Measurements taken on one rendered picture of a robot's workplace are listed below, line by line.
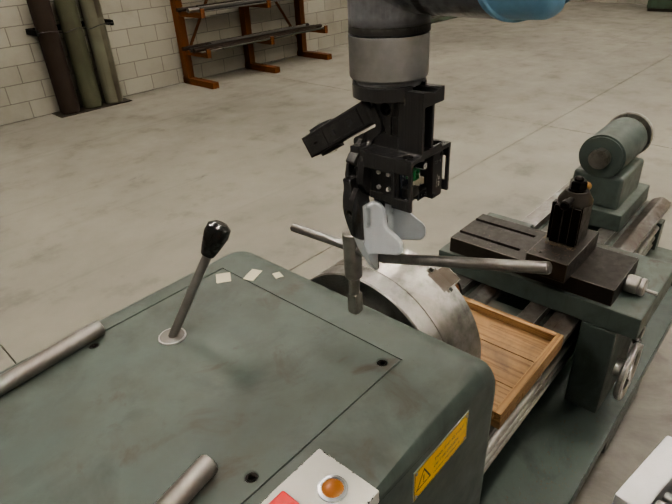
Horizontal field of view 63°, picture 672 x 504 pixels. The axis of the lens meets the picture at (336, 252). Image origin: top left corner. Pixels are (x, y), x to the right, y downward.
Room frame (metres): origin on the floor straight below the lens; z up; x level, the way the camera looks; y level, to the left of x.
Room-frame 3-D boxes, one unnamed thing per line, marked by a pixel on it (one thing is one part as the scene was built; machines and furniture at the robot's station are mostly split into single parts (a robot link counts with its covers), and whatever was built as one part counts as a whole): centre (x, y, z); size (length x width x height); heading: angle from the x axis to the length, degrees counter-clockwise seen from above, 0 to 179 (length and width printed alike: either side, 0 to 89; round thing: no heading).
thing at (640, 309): (1.24, -0.58, 0.90); 0.53 x 0.30 x 0.06; 47
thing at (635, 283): (1.05, -0.72, 0.95); 0.07 x 0.04 x 0.04; 47
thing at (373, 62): (0.53, -0.06, 1.60); 0.08 x 0.08 x 0.05
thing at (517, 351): (0.95, -0.26, 0.89); 0.36 x 0.30 x 0.04; 47
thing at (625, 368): (1.10, -0.72, 0.73); 0.27 x 0.12 x 0.27; 137
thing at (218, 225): (0.60, 0.15, 1.38); 0.04 x 0.03 x 0.05; 137
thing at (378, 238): (0.51, -0.05, 1.41); 0.06 x 0.03 x 0.09; 48
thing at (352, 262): (0.57, -0.02, 1.34); 0.02 x 0.02 x 0.12
